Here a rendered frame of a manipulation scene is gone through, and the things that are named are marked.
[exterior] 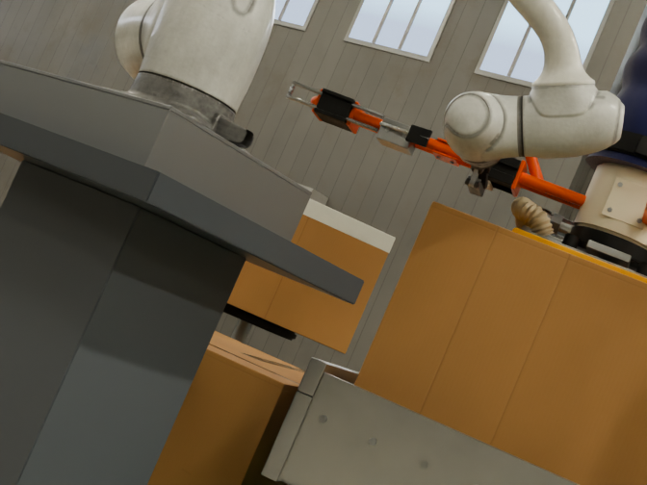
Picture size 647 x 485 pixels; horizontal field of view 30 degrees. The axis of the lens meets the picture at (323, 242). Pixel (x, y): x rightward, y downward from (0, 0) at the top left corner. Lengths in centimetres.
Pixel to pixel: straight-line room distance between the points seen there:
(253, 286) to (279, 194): 198
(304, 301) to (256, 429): 162
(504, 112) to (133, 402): 76
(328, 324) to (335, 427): 181
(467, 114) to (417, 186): 996
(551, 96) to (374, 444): 63
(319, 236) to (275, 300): 24
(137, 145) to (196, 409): 76
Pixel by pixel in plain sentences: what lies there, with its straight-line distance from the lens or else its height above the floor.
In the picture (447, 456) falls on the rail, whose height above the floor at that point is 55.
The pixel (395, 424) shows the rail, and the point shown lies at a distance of 197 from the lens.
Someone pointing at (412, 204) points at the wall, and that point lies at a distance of 1187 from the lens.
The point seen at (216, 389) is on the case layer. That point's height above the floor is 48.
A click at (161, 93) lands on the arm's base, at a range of 171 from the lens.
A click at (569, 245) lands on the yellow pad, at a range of 222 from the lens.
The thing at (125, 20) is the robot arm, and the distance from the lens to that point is 196.
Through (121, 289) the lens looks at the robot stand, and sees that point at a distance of 162.
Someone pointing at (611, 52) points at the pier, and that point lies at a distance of 1136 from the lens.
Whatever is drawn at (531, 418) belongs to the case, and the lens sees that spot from 209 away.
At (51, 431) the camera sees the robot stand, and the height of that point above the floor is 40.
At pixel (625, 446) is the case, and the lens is 209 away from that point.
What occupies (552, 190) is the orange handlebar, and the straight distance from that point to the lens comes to 232.
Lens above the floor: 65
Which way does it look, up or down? 4 degrees up
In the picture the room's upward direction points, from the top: 23 degrees clockwise
